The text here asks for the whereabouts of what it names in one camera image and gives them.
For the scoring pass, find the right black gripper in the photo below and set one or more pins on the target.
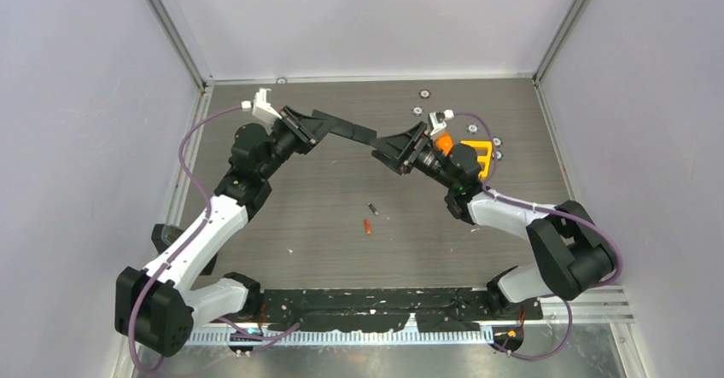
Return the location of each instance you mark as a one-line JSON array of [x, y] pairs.
[[406, 147]]

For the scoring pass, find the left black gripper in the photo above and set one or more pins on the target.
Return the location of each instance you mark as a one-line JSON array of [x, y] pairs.
[[307, 130]]

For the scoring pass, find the black remote control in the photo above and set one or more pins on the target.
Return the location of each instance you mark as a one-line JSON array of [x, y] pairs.
[[347, 129]]

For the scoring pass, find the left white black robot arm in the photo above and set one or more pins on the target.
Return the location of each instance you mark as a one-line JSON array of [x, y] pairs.
[[157, 306]]

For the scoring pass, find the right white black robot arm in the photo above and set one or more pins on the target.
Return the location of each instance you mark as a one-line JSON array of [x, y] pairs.
[[570, 252]]

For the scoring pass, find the black battery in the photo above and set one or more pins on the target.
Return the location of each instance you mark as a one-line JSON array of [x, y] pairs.
[[373, 209]]

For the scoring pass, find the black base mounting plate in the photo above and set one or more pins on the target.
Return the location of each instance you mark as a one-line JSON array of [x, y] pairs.
[[379, 310]]

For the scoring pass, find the dark clear plastic box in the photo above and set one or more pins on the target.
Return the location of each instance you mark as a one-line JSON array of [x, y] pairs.
[[164, 235]]

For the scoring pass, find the orange plastic handle tool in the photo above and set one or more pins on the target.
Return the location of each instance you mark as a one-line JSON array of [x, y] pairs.
[[444, 142]]

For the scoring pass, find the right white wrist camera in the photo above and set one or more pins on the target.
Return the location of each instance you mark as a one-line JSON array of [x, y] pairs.
[[438, 123]]

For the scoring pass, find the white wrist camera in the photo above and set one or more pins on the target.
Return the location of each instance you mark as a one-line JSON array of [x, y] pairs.
[[262, 110], [438, 123]]

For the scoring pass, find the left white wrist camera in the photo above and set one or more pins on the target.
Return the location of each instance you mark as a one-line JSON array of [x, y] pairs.
[[262, 110]]

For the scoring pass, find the yellow triangular plastic frame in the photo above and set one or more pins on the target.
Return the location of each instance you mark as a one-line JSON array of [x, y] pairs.
[[485, 153]]

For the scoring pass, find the ribbed aluminium front rail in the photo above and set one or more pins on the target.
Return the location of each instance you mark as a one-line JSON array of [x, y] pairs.
[[228, 337]]

